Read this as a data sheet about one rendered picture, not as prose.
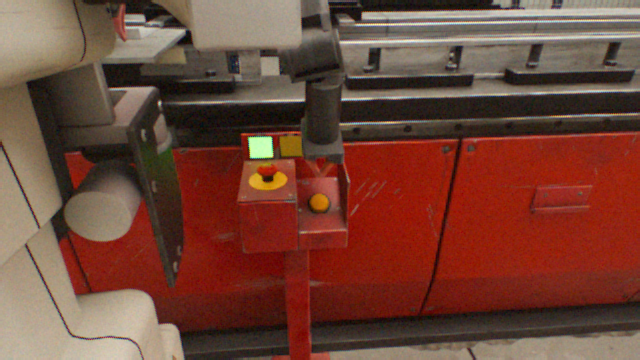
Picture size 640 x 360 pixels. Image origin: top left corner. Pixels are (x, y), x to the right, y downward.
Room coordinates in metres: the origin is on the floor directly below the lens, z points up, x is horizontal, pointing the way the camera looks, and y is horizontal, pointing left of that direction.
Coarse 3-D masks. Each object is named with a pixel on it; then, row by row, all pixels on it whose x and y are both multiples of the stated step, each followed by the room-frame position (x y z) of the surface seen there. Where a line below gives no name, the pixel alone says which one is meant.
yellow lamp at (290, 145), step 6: (282, 138) 0.74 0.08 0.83; (288, 138) 0.74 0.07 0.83; (294, 138) 0.74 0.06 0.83; (300, 138) 0.74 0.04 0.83; (282, 144) 0.74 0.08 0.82; (288, 144) 0.74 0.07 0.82; (294, 144) 0.74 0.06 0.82; (300, 144) 0.74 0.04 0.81; (282, 150) 0.74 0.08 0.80; (288, 150) 0.74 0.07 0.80; (294, 150) 0.74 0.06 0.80; (300, 150) 0.74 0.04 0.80
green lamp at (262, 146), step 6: (252, 138) 0.73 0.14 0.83; (258, 138) 0.73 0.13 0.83; (264, 138) 0.73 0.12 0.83; (270, 138) 0.74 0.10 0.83; (252, 144) 0.73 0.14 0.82; (258, 144) 0.73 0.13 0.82; (264, 144) 0.73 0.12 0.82; (270, 144) 0.74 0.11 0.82; (252, 150) 0.73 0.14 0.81; (258, 150) 0.73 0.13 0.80; (264, 150) 0.73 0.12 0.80; (270, 150) 0.74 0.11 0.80; (252, 156) 0.73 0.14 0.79; (258, 156) 0.73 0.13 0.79; (264, 156) 0.73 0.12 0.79; (270, 156) 0.74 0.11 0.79
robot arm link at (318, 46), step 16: (304, 0) 0.57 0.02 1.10; (320, 0) 0.57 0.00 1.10; (304, 16) 0.57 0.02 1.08; (320, 16) 0.56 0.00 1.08; (304, 32) 0.57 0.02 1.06; (320, 32) 0.56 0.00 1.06; (304, 48) 0.55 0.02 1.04; (320, 48) 0.55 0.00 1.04; (304, 64) 0.56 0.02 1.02; (320, 64) 0.56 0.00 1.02; (336, 64) 0.57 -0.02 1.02
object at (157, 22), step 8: (144, 8) 1.14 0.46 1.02; (152, 8) 1.14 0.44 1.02; (160, 8) 1.14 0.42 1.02; (144, 16) 1.13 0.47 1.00; (152, 16) 1.14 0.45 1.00; (160, 16) 1.12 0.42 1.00; (168, 16) 1.12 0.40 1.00; (144, 24) 0.99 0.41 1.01; (152, 24) 0.99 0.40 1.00; (160, 24) 1.00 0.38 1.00
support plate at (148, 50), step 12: (168, 36) 0.87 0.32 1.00; (180, 36) 0.90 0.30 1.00; (120, 48) 0.75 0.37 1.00; (132, 48) 0.75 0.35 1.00; (144, 48) 0.76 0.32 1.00; (156, 48) 0.76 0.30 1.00; (168, 48) 0.79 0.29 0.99; (108, 60) 0.68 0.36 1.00; (120, 60) 0.68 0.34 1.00; (132, 60) 0.69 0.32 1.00; (144, 60) 0.69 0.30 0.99
